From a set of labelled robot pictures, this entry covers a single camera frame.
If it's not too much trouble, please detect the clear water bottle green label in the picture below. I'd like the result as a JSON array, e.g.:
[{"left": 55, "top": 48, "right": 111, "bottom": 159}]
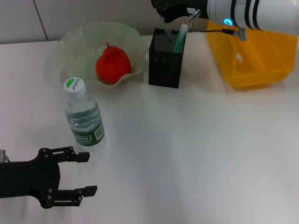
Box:
[{"left": 64, "top": 78, "right": 107, "bottom": 153}]

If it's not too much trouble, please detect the green glass fruit bowl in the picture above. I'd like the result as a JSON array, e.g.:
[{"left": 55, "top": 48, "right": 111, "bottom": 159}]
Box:
[{"left": 55, "top": 21, "right": 146, "bottom": 89}]

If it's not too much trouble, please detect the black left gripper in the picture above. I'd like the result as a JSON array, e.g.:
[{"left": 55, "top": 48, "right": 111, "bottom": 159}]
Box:
[{"left": 0, "top": 146, "right": 98, "bottom": 209}]

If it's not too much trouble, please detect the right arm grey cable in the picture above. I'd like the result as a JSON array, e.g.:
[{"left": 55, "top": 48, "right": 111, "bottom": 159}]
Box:
[{"left": 186, "top": 8, "right": 249, "bottom": 42}]

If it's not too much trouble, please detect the red pomegranate toy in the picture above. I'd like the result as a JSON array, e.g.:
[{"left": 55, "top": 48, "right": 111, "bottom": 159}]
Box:
[{"left": 95, "top": 42, "right": 132, "bottom": 84}]

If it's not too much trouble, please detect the grey pen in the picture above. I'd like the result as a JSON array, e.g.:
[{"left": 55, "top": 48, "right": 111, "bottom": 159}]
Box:
[{"left": 163, "top": 21, "right": 176, "bottom": 44}]

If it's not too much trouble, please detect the yellow plastic storage bin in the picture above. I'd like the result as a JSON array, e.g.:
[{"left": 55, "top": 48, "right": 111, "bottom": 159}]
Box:
[{"left": 206, "top": 18, "right": 299, "bottom": 91}]

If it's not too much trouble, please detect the mint green pen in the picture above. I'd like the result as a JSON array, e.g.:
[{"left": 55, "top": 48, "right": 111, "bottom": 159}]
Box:
[{"left": 173, "top": 23, "right": 188, "bottom": 54}]

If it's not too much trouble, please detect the black mesh pen holder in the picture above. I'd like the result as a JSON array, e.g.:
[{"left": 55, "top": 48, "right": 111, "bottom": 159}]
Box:
[{"left": 149, "top": 28, "right": 187, "bottom": 89}]

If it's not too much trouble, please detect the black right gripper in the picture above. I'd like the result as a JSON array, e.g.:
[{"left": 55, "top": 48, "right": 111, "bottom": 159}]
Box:
[{"left": 150, "top": 0, "right": 208, "bottom": 23}]

